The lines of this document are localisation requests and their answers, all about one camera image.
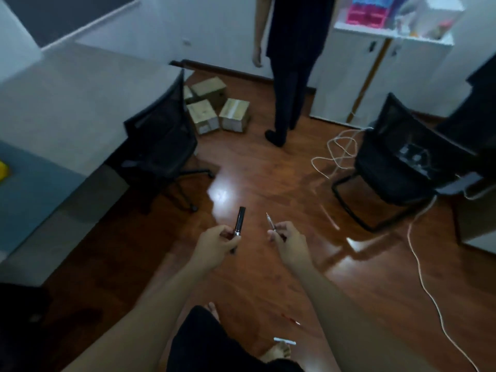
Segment dark grey window blind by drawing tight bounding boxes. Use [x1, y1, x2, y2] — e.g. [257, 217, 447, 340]
[0, 0, 140, 49]

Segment black cantilever chair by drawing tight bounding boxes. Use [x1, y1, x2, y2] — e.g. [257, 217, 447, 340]
[331, 92, 485, 234]

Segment person's right foot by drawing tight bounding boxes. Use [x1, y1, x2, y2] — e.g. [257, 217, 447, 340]
[259, 342, 292, 364]

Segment white cabinet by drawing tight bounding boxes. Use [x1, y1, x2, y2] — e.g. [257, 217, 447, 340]
[309, 21, 454, 128]

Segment person's left forearm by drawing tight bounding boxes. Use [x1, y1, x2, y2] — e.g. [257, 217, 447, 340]
[61, 263, 210, 372]

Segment black marker pen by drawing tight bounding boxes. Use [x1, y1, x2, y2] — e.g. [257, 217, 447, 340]
[230, 206, 246, 254]

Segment pink plastic organiser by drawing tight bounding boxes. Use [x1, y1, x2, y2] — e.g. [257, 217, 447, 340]
[346, 0, 396, 27]

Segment person's right forearm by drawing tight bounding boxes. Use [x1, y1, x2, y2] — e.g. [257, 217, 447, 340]
[298, 263, 439, 372]

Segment white cable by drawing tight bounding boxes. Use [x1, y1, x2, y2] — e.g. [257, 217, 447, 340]
[311, 127, 496, 372]

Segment person's black shorts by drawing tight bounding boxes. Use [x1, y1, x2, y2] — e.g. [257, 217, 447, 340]
[166, 305, 305, 372]

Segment person's left hand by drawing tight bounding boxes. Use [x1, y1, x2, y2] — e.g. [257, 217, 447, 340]
[189, 224, 242, 274]

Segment person's right hand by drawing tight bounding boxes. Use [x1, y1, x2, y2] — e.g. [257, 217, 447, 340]
[267, 221, 313, 271]

